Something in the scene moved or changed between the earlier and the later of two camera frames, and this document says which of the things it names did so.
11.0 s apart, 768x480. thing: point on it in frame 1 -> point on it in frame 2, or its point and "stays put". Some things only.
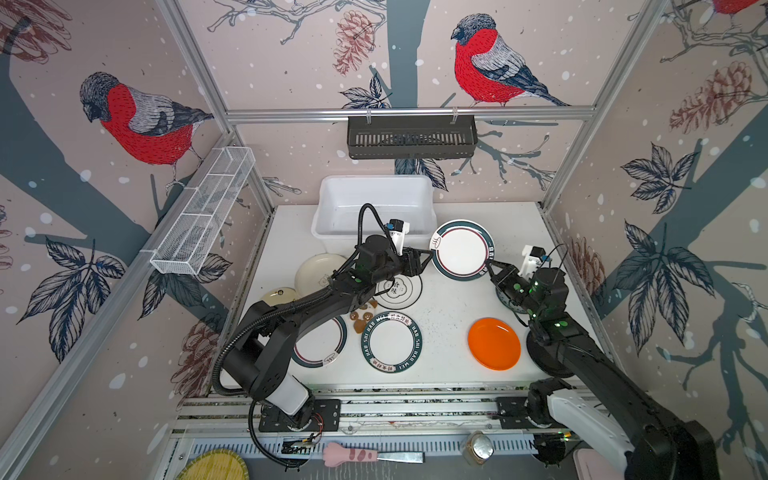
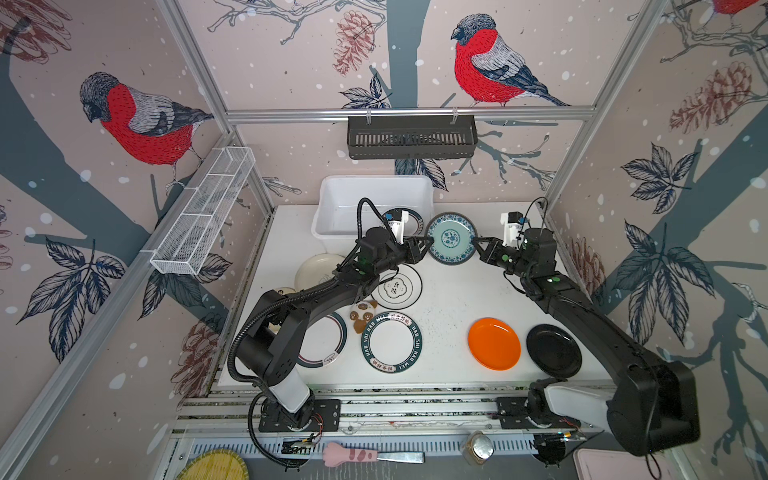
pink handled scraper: [336, 454] stays put
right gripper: [506, 276] -> [491, 254]
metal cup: [477, 447] stays put
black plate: [544, 357] stays put
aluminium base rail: [401, 409] stays put
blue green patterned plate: [508, 302] -> [454, 238]
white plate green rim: [462, 249] -> [414, 226]
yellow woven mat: [214, 464] stays put
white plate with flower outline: [404, 293] stays put
